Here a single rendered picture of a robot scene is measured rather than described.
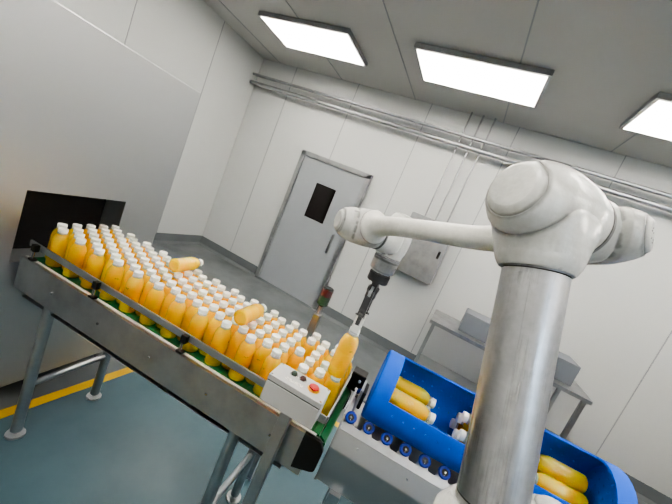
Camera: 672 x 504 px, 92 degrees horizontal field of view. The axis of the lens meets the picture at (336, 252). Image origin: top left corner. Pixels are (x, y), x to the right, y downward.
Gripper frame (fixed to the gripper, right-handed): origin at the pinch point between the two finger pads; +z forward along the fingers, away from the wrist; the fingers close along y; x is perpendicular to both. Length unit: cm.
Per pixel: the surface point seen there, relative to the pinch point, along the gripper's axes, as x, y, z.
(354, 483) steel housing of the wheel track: -23, 6, 60
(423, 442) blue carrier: -37.7, 3.3, 29.4
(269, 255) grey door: 208, 371, 88
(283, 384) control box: 12.7, -17.3, 24.3
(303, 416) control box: 2.5, -17.3, 30.4
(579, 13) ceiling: -38, 137, -207
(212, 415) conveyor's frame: 37, -6, 59
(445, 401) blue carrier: -45, 30, 23
